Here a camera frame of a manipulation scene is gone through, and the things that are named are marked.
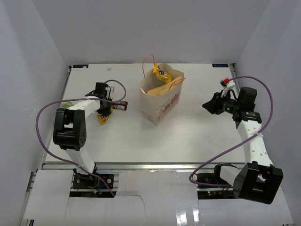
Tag aluminium table edge rail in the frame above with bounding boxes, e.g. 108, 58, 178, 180
42, 162, 201, 170

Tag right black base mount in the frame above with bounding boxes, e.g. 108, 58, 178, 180
192, 173, 236, 200

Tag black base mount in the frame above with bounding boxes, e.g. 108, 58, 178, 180
70, 175, 113, 198
192, 173, 236, 200

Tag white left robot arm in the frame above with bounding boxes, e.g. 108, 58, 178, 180
53, 82, 112, 188

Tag yellow snack packet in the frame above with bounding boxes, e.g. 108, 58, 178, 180
97, 114, 110, 126
152, 63, 172, 83

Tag brown chocolate bar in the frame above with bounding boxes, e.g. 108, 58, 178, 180
111, 101, 128, 111

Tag left blue table label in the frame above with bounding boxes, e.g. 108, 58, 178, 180
72, 64, 89, 69

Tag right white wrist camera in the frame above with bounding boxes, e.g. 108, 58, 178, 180
220, 78, 235, 97

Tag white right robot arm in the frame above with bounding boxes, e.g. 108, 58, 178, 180
203, 87, 283, 204

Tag left green snack packet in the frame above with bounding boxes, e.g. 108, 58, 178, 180
60, 101, 73, 109

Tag right blue table label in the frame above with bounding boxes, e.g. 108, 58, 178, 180
212, 64, 229, 68

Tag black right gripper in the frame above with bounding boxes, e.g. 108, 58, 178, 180
203, 89, 241, 115

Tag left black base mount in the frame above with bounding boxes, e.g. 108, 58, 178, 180
70, 175, 113, 198

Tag large brown chips bag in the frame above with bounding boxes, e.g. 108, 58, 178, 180
146, 76, 185, 97

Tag cream paper bag orange handles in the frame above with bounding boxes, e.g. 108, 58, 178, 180
140, 59, 184, 126

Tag blue table label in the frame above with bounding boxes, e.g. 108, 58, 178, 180
212, 64, 229, 68
72, 64, 89, 69

